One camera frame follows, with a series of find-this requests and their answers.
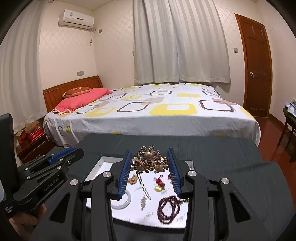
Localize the red tassel gold charm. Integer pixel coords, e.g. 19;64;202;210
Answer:
154;175;165;192

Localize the rose gold chain necklace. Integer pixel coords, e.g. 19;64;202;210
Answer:
127;171;152;200

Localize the dark red bead bracelet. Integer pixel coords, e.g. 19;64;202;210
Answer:
157;195;189;225

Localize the pearl flower brooch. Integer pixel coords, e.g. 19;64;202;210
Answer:
130;146;168;173

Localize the silver leaf brooch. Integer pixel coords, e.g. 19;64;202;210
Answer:
140;195;147;211

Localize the white jade bangle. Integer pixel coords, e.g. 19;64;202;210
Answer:
110;190;132;210

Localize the white jewelry tray box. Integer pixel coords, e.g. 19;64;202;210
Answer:
83;153;195;230

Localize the person's left hand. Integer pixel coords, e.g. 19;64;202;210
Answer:
9;204;47;240

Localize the dark wooden nightstand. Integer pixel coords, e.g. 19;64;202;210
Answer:
16;133;56;164

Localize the red gift box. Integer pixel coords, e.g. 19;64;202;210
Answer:
28;127;44;142

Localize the brown plush toy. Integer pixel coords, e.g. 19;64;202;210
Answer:
25;120;40;135

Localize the pink pillow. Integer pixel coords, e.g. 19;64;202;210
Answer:
52;88;112;114

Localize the wooden headboard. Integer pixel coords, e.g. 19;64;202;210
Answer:
43;75;104;114

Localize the orange embroidered cushion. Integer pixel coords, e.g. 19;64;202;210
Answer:
62;86;92;98

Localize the bed with patterned sheet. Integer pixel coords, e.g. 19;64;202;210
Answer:
43;83;261;147

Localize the sheer white left curtain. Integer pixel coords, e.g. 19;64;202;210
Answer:
1;1;47;132

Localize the dark grey table cloth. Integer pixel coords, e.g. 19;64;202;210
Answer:
46;133;295;241

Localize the brown wooden door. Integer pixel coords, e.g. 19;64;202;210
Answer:
235;14;273;118

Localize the dark wooden chair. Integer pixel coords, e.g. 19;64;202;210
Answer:
277;107;295;163

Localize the grey window curtain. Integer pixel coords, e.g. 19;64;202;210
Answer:
133;1;231;85

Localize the pile of clothes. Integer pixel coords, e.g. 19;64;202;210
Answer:
285;98;296;118

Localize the white wall air conditioner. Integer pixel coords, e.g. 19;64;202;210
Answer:
58;9;94;30

